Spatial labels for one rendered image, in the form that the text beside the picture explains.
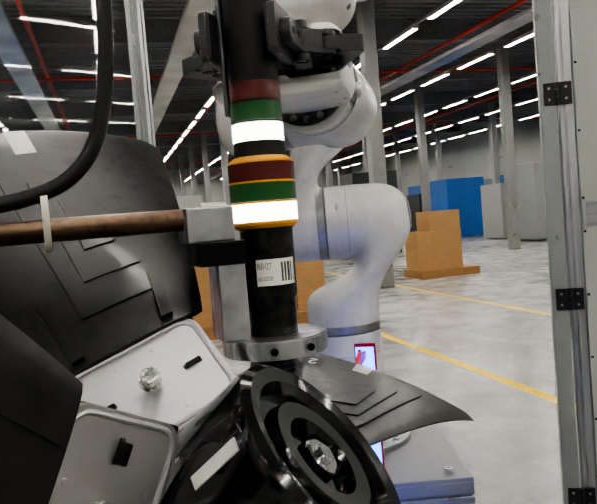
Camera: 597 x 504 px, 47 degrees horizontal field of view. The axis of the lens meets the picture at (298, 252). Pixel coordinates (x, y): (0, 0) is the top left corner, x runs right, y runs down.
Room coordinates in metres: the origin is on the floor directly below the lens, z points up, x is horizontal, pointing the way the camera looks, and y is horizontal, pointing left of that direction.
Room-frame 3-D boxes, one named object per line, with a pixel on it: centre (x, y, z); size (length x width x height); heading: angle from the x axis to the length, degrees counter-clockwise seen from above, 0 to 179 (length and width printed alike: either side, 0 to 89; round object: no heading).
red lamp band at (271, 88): (0.45, 0.02, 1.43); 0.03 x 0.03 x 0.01
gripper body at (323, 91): (0.55, -0.01, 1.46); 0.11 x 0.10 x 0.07; 165
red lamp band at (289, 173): (0.45, 0.02, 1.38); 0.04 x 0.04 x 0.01
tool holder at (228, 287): (0.45, 0.03, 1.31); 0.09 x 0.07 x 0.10; 110
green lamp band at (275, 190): (0.45, 0.02, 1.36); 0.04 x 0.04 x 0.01
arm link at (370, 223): (1.13, -0.10, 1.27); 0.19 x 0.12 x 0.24; 87
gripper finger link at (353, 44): (0.51, -0.03, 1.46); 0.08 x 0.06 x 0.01; 45
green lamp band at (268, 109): (0.45, 0.02, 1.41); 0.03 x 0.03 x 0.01
